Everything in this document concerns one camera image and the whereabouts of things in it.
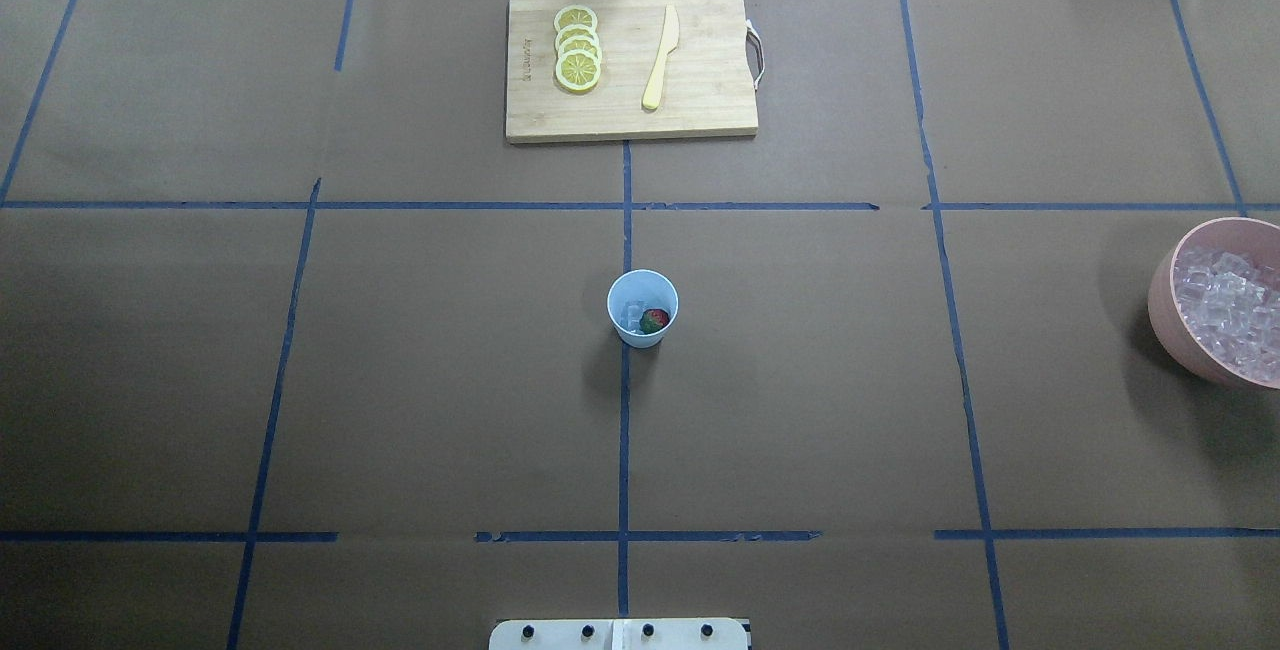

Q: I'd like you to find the yellow plastic knife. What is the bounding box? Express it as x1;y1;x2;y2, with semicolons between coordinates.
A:
641;4;680;113

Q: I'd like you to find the bamboo cutting board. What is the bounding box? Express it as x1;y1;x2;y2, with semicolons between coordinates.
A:
506;0;759;145

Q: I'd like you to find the pile of ice cubes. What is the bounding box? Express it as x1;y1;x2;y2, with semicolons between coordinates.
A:
1172;244;1279;384

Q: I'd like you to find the red strawberry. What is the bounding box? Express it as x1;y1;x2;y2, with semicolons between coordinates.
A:
637;308;671;335

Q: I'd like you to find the lemon slice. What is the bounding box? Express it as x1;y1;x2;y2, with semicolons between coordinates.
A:
557;35;602;65
556;24;602;54
554;54;603;93
553;4;598;32

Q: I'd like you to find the pink bowl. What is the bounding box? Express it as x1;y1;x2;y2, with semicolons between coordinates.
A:
1148;218;1279;390

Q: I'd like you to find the light blue cup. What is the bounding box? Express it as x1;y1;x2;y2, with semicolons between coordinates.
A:
605;270;680;349

